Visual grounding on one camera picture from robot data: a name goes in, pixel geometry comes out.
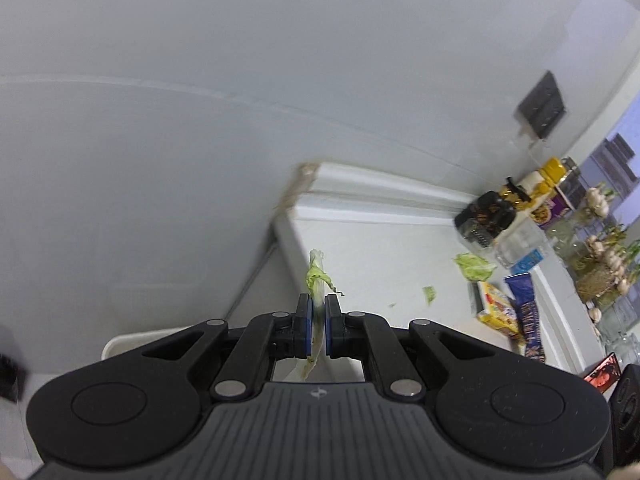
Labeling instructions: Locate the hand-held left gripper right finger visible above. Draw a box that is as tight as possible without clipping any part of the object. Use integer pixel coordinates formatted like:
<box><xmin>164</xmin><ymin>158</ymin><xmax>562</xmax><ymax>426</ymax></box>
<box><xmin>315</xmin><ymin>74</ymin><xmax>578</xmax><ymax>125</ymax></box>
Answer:
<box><xmin>324</xmin><ymin>294</ymin><xmax>501</xmax><ymax>402</ymax></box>

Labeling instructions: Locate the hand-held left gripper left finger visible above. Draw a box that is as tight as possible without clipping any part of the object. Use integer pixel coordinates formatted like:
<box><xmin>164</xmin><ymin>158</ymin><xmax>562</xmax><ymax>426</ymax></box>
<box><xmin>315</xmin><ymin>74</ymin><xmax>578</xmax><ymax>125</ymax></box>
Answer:
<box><xmin>141</xmin><ymin>293</ymin><xmax>317</xmax><ymax>402</ymax></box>

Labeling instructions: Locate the long lettuce leaf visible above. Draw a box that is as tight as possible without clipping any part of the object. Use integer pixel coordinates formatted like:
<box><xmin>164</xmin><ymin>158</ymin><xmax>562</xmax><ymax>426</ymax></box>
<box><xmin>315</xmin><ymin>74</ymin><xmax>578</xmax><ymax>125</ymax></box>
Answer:
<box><xmin>287</xmin><ymin>249</ymin><xmax>335</xmax><ymax>382</ymax></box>

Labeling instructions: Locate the white trash bin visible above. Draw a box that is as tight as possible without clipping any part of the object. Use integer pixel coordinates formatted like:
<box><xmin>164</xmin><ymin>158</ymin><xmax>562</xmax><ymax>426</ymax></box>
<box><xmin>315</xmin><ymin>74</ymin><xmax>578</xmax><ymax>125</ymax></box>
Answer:
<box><xmin>101</xmin><ymin>327</ymin><xmax>201</xmax><ymax>361</ymax></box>

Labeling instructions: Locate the red picture packet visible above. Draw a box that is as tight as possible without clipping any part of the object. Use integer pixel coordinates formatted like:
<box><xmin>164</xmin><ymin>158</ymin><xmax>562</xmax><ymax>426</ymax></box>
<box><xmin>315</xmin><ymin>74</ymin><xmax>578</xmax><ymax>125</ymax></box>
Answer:
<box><xmin>582</xmin><ymin>352</ymin><xmax>623</xmax><ymax>394</ymax></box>

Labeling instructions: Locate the empty glass jar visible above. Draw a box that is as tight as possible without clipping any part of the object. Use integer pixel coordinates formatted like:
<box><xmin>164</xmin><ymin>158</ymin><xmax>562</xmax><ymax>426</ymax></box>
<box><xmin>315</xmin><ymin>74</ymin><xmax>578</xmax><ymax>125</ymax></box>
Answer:
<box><xmin>596</xmin><ymin>305</ymin><xmax>640</xmax><ymax>362</ymax></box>

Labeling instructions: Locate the blue snack packet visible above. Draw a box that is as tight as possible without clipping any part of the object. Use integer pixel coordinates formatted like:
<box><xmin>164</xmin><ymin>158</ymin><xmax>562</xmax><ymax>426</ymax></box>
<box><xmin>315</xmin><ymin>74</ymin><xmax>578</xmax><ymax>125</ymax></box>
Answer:
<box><xmin>504</xmin><ymin>272</ymin><xmax>547</xmax><ymax>365</ymax></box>

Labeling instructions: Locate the glass jar of sprouting garlic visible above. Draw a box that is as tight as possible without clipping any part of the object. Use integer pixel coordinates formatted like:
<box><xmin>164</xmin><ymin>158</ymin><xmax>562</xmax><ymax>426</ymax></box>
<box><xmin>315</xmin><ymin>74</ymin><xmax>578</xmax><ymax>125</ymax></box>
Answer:
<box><xmin>574</xmin><ymin>235</ymin><xmax>626</xmax><ymax>302</ymax></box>
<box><xmin>615</xmin><ymin>240</ymin><xmax>640</xmax><ymax>292</ymax></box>
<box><xmin>582</xmin><ymin>185</ymin><xmax>615</xmax><ymax>222</ymax></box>

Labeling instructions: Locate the broad lettuce leaf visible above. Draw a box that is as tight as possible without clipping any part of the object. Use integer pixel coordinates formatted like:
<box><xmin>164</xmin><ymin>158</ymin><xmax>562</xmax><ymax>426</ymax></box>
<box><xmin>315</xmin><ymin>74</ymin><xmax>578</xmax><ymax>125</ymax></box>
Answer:
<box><xmin>453</xmin><ymin>252</ymin><xmax>496</xmax><ymax>284</ymax></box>

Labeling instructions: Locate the yellow snack packet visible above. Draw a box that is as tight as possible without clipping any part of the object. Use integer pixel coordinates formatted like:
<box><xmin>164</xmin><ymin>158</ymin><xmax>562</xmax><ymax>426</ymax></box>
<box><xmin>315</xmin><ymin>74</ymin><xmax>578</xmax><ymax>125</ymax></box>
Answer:
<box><xmin>475</xmin><ymin>280</ymin><xmax>522</xmax><ymax>337</ymax></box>

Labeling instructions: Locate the small clear blue-label bottle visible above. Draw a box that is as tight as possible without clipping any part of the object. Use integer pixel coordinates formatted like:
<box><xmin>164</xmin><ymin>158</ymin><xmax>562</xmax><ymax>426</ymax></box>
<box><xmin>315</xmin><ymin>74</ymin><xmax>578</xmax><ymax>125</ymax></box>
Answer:
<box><xmin>507</xmin><ymin>247</ymin><xmax>547</xmax><ymax>277</ymax></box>

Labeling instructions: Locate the purple instant noodle cup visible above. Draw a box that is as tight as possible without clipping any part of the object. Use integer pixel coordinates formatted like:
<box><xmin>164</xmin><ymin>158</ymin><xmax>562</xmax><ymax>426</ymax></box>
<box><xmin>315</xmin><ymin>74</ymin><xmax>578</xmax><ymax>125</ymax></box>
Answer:
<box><xmin>530</xmin><ymin>195</ymin><xmax>574</xmax><ymax>227</ymax></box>

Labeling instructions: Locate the steel flask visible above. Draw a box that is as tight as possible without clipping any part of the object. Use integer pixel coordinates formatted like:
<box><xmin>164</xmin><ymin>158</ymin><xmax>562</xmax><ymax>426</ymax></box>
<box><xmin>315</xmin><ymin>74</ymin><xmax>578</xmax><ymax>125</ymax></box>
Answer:
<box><xmin>557</xmin><ymin>156</ymin><xmax>586</xmax><ymax>206</ymax></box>

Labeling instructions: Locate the yellow cap sauce bottle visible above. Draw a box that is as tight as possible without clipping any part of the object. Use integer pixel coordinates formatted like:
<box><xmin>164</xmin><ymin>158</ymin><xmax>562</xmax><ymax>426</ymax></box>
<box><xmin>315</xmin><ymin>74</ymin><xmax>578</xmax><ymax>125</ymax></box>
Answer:
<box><xmin>517</xmin><ymin>157</ymin><xmax>566</xmax><ymax>211</ymax></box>

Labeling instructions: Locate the window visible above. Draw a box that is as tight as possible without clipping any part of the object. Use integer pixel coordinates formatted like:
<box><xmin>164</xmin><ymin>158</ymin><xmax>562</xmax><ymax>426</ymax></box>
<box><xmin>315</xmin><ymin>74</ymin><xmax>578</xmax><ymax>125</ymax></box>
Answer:
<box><xmin>575</xmin><ymin>110</ymin><xmax>640</xmax><ymax>211</ymax></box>

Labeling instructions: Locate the grey wall socket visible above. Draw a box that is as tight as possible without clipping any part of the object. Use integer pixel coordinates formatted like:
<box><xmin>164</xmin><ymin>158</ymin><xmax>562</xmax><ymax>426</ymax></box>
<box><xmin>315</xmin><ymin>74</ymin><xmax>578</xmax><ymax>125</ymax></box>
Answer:
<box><xmin>515</xmin><ymin>71</ymin><xmax>567</xmax><ymax>140</ymax></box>

